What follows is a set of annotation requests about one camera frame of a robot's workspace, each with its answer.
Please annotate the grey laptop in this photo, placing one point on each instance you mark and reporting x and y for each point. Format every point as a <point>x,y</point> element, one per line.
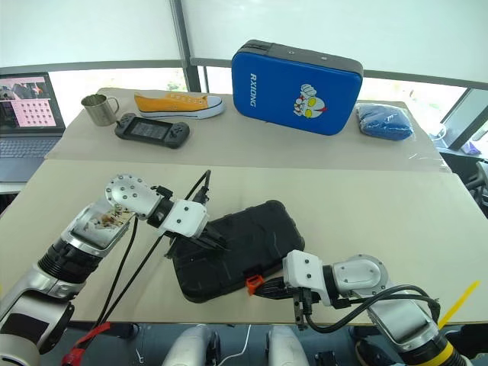
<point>26,114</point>

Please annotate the grey window frame post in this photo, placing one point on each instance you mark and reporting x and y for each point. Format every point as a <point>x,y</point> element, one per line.
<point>188,42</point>

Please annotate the beige paper table sheet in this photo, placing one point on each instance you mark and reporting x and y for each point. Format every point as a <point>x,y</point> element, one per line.
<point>267,152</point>
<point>343,213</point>

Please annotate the black handheld game console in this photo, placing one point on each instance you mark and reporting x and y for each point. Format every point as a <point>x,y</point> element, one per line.
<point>150,129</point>

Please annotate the metal mug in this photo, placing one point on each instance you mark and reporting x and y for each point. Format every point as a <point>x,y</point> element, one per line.
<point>98,110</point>

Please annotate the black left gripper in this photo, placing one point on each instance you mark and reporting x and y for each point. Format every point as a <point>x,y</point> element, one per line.
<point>190,242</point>

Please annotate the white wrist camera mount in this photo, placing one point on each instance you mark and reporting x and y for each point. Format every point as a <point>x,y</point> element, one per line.
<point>187,217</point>
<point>303,270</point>

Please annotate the black office chair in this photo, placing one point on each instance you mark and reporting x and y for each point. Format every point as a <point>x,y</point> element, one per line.
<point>474,179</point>

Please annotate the blue cloth bundle in plastic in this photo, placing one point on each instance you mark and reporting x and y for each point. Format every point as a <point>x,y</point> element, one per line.
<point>385,122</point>

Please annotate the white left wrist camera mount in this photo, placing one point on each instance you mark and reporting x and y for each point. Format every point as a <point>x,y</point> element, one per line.
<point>187,217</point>

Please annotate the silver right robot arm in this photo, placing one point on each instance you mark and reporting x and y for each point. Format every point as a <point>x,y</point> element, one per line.
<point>381,297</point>

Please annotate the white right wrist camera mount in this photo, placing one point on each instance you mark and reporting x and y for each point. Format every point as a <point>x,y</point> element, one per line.
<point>303,270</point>

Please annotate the white rounded shape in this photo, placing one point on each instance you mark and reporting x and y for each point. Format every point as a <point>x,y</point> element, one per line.
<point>190,347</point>
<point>287,347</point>

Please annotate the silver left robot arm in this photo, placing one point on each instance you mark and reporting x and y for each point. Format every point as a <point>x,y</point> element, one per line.
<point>76,248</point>

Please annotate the blue RXIONG kick pad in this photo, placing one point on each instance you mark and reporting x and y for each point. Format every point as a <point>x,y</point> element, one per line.
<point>282,91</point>

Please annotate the yellow canvas sneaker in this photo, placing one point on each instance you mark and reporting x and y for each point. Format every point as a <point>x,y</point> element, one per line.
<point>171,104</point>

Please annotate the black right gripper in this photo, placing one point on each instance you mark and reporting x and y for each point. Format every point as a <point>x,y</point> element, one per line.
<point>302,305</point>

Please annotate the black plastic tool case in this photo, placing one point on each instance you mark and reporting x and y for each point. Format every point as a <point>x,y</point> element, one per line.
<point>236,251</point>

